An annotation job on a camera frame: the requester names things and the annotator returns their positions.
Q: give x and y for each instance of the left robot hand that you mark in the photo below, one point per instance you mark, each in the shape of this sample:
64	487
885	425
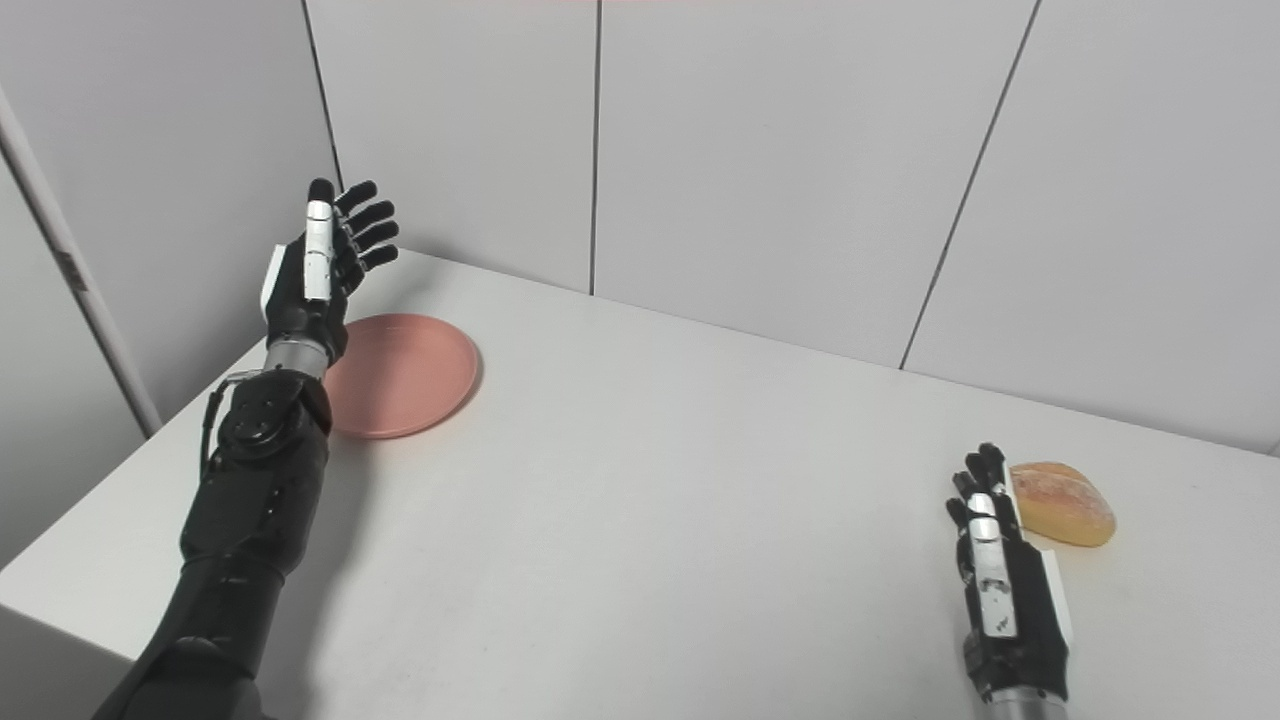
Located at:
315	280

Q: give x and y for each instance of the pink plate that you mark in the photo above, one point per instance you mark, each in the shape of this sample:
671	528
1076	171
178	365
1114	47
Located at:
410	375

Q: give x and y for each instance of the bread roll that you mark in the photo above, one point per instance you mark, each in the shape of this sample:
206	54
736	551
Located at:
1065	505

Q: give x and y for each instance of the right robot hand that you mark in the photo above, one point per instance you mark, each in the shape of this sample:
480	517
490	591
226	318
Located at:
1010	600

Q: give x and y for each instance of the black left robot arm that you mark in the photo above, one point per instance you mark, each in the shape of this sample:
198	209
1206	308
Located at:
230	540

